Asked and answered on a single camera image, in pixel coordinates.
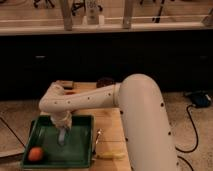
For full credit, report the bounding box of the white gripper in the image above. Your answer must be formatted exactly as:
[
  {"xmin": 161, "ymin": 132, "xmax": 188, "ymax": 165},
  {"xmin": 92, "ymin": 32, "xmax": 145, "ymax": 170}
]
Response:
[{"xmin": 51, "ymin": 114, "xmax": 72, "ymax": 129}]

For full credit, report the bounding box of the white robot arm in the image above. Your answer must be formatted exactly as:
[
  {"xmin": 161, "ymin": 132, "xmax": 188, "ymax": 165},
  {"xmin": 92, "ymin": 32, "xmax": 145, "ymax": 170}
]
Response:
[{"xmin": 39, "ymin": 74, "xmax": 181, "ymax": 171}]

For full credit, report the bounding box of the green plastic tray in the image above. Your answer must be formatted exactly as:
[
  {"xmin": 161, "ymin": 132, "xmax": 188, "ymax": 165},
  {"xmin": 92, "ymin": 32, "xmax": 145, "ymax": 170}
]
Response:
[{"xmin": 21, "ymin": 115, "xmax": 94, "ymax": 169}]

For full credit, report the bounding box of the brown rectangular block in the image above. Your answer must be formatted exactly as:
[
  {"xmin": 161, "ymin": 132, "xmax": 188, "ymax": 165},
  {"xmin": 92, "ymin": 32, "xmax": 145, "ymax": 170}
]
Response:
[{"xmin": 56, "ymin": 80, "xmax": 74, "ymax": 89}]

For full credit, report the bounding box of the metal spoon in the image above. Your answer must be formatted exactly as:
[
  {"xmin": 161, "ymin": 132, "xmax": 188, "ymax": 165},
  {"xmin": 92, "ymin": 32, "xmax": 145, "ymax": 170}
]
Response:
[{"xmin": 93, "ymin": 129, "xmax": 102, "ymax": 155}]

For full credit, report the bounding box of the orange fruit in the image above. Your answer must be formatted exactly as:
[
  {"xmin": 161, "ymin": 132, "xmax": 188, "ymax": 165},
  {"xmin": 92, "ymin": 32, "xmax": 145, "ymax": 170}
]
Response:
[{"xmin": 28, "ymin": 147, "xmax": 44, "ymax": 162}]

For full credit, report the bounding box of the dark red bowl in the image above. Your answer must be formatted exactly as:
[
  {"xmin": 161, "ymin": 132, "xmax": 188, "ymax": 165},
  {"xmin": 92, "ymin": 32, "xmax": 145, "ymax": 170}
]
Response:
[{"xmin": 96, "ymin": 78, "xmax": 115, "ymax": 88}]

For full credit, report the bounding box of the wooden table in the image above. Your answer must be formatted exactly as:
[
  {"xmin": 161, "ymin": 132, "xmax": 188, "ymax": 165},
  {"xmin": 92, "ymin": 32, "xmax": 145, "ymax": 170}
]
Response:
[{"xmin": 39, "ymin": 81, "xmax": 133, "ymax": 171}]

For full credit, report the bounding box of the yellow banana toy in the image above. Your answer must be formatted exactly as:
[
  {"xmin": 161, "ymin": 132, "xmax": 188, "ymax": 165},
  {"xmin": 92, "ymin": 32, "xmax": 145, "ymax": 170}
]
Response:
[{"xmin": 96, "ymin": 151, "xmax": 125, "ymax": 160}]

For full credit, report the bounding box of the dark blue floor device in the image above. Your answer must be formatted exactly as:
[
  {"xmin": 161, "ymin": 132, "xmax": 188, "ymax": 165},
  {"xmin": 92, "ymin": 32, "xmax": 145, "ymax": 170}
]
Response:
[{"xmin": 184, "ymin": 91, "xmax": 211, "ymax": 108}]

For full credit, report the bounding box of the black cable at left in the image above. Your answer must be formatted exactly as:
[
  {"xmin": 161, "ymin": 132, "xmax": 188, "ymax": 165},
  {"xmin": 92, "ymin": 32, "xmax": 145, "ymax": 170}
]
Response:
[{"xmin": 0, "ymin": 116, "xmax": 27, "ymax": 148}]

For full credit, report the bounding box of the black floor cable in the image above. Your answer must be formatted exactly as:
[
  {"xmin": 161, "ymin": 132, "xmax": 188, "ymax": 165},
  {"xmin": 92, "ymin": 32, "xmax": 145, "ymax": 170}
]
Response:
[{"xmin": 174, "ymin": 103, "xmax": 200, "ymax": 171}]

